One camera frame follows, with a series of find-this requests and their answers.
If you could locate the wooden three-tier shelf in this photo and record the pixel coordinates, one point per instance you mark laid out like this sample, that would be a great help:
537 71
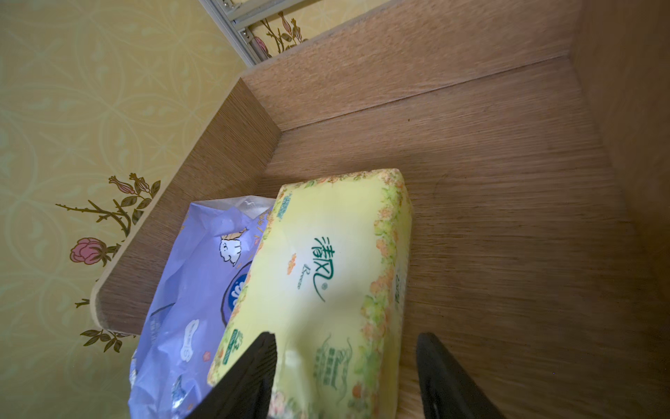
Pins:
534 140

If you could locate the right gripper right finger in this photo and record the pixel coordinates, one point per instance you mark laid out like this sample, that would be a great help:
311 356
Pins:
446 388

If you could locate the yellow green tissue pack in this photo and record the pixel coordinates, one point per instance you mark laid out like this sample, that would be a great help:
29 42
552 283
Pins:
328 281

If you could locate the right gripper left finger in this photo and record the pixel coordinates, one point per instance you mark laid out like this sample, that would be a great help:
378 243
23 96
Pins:
245 391

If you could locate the purple tissue pack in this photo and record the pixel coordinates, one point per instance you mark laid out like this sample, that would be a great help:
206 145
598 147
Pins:
200 286

